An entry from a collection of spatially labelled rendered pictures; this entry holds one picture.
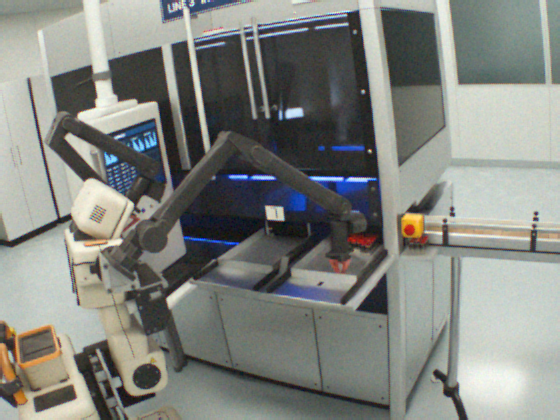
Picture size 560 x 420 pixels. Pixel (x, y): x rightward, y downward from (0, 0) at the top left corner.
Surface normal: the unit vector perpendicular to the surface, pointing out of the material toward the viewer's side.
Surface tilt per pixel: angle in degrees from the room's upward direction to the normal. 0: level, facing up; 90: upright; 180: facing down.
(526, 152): 90
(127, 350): 90
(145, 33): 90
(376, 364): 90
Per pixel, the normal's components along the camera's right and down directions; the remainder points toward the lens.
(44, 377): 0.51, 0.23
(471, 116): -0.51, 0.33
